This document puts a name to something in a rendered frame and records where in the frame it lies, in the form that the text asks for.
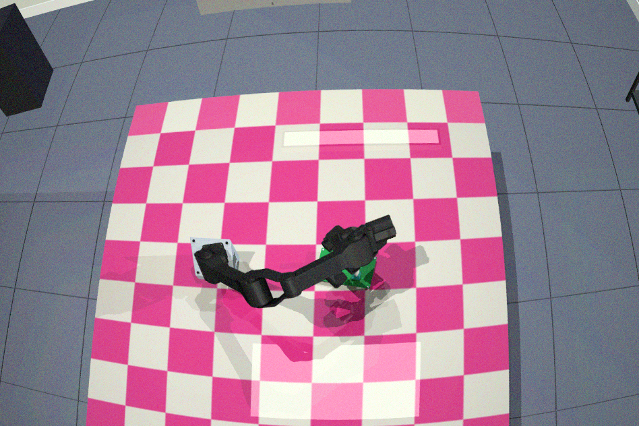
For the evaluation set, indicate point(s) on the green circuit board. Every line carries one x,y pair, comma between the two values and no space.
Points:
361,278

